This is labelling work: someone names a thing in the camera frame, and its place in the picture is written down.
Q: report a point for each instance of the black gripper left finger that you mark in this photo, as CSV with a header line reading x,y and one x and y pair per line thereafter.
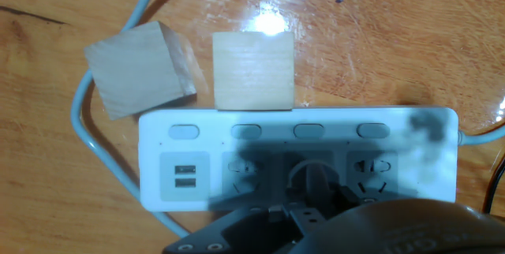
x,y
304,218

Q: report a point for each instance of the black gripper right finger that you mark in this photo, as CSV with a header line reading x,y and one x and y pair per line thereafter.
x,y
357,196

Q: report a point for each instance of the white power strip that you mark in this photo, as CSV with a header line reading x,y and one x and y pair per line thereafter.
x,y
152,191

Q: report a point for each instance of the light wooden cube block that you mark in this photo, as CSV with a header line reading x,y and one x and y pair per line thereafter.
x,y
134,68
252,72

